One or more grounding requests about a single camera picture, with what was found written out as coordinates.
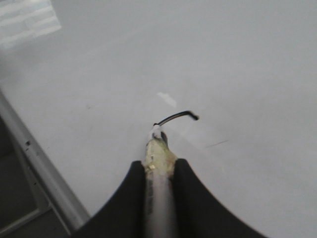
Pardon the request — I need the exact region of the aluminium whiteboard tray rail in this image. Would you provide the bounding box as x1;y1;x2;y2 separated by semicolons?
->
0;93;90;234

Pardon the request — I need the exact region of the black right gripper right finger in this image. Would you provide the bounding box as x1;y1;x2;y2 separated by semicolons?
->
172;159;264;238

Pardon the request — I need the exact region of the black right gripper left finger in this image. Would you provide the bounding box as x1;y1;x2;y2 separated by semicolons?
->
71;161;146;238

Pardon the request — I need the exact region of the white whiteboard marker pen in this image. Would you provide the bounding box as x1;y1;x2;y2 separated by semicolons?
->
142;124;179;238

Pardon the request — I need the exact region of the white whiteboard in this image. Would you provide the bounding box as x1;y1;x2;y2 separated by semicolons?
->
0;0;317;238

